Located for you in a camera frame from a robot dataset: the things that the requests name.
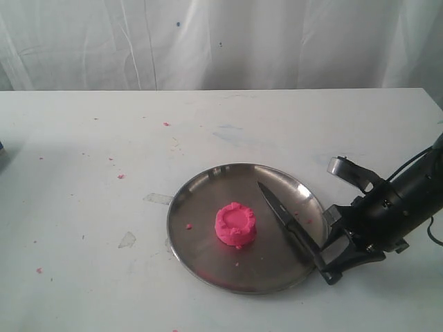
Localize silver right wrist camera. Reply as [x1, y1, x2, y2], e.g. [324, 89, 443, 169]
[327, 156, 383, 194]

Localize clear tape piece lower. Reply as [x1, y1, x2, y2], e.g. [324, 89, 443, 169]
[118, 231, 136, 249]

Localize pink dough lump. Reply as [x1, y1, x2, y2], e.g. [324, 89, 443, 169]
[215, 202, 257, 247]

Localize round steel plate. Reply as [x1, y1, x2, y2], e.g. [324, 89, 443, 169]
[167, 163, 329, 294]

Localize black knife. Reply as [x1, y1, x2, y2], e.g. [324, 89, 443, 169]
[257, 181, 325, 272]

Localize clear tape piece upper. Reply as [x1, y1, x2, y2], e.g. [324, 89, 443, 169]
[143, 193, 173, 205]

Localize clear tape piece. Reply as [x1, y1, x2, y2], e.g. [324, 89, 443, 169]
[143, 193, 173, 205]
[118, 231, 136, 249]

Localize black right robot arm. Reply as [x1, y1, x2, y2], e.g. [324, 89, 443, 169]
[316, 138, 442, 285]

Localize white backdrop curtain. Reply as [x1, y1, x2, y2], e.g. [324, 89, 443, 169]
[1, 1, 442, 91]

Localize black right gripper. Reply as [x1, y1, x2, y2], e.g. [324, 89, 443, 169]
[314, 179, 408, 286]

